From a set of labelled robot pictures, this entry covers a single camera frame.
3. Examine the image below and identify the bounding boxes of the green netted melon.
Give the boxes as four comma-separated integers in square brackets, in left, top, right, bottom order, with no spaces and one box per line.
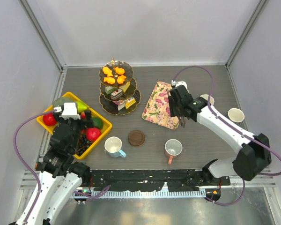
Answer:
[52,97,74,108]

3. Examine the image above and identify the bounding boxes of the yellow plastic fruit tray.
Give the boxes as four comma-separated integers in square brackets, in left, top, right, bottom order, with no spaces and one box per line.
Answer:
[36,105,112,160]

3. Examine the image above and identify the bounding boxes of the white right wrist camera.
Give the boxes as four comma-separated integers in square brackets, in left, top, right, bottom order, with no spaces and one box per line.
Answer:
[171,80,188,89]

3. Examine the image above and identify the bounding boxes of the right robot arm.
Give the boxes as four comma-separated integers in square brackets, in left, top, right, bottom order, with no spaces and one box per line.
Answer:
[167,85,272,185]

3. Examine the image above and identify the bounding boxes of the white slotted cable duct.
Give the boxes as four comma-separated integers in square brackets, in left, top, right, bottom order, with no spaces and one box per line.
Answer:
[99,188,206,199]

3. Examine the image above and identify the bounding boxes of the green lime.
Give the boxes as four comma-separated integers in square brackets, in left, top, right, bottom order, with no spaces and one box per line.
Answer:
[92,117,104,129]

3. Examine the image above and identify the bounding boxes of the grey mug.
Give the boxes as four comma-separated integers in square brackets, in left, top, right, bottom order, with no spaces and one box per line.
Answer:
[227,108,245,123]

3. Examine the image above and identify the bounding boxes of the red apple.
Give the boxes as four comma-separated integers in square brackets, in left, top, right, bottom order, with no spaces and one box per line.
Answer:
[43,113,57,126]

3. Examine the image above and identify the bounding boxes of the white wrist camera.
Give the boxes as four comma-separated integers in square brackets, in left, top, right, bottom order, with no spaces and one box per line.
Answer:
[171,80,188,89]
[54,102,80,120]

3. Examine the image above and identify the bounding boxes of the dark blue grape bunch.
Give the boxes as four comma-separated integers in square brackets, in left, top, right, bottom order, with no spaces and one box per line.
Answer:
[75,134,92,156]

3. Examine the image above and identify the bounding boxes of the round wooden coaster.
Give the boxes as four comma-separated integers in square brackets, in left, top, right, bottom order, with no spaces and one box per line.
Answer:
[128,130,145,147]

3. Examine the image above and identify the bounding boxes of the light blue mug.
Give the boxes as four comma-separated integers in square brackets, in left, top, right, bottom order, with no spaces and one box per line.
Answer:
[104,136,126,158]

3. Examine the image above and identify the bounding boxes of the black mug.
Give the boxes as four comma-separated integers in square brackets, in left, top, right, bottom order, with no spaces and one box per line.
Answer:
[200,94,214,105]

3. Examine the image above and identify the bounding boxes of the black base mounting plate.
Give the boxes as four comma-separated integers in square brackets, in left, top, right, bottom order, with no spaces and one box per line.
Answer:
[91,169,230,192]

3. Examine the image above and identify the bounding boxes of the red pomegranate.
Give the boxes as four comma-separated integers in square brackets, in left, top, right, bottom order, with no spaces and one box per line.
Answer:
[86,127,101,142]

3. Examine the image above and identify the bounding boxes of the yellow triangle cake slice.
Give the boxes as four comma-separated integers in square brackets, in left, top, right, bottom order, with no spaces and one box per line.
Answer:
[125,97,136,109]

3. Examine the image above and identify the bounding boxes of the cream cake slice with kiwi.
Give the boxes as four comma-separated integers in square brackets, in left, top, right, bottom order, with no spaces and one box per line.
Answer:
[120,82,130,93]

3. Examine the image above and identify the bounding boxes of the red lychee strawberry bunch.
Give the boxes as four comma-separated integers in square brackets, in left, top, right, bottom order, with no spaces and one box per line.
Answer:
[80,112,86,119]

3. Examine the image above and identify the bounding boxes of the green matcha cake slice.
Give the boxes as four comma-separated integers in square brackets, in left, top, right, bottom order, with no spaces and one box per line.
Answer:
[104,86,117,95]

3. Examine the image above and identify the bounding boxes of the pink mug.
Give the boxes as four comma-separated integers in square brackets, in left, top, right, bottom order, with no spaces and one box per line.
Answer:
[164,139,183,165]

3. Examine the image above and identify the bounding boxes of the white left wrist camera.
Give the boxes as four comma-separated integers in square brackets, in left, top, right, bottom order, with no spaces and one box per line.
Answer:
[54,102,80,120]

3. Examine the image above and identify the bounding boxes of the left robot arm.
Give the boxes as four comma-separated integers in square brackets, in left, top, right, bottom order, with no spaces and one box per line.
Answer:
[14,110,94,225]

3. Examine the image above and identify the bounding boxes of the three-tier black gold stand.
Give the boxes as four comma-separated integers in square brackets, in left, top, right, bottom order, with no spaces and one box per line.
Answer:
[99,59,141,115]

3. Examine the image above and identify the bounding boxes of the orange fish pastry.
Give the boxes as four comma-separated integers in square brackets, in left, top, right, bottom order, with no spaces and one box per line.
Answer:
[102,67,113,77]
[104,76,116,84]
[114,67,125,75]
[117,75,126,84]

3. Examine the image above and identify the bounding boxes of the green yellow pear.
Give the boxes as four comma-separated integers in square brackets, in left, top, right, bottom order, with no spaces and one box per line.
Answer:
[75,100,89,114]

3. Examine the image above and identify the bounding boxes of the floral rectangular tray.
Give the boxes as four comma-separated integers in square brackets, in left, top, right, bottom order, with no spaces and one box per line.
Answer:
[142,81,179,130]

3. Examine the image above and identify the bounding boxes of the chocolate cherry cake slice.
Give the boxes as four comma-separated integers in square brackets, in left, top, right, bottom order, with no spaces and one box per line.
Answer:
[110,89,124,100]

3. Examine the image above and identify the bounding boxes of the purple grape bunch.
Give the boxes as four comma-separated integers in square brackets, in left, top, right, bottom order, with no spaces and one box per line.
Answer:
[77,132,84,149]

